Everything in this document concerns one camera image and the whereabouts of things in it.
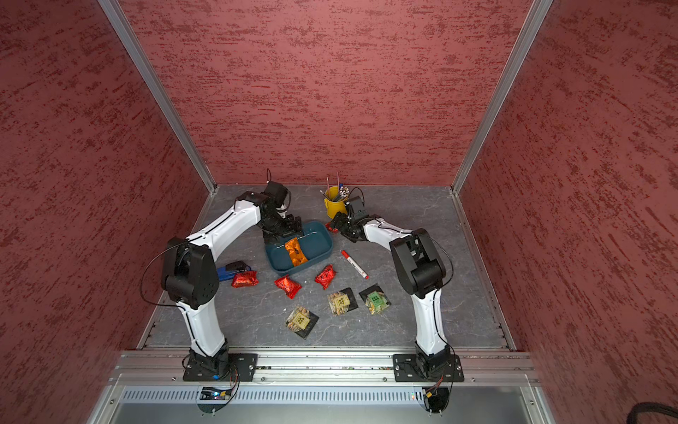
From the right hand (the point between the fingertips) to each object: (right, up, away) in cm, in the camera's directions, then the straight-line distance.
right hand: (336, 229), depth 101 cm
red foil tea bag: (-31, -16, -13) cm, 37 cm away
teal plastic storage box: (-8, -5, 0) cm, 9 cm away
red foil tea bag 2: (-15, -19, -14) cm, 28 cm away
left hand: (-15, -3, -11) cm, 19 cm away
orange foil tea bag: (-15, -8, -4) cm, 18 cm away
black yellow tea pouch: (-11, -28, -18) cm, 35 cm away
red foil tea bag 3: (-3, -15, -11) cm, 19 cm away
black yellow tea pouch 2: (+2, -24, -14) cm, 28 cm away
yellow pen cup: (-1, +11, +2) cm, 12 cm away
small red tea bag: (-2, 0, +1) cm, 3 cm away
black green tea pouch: (+14, -23, -13) cm, 30 cm away
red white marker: (+7, -12, -6) cm, 16 cm away
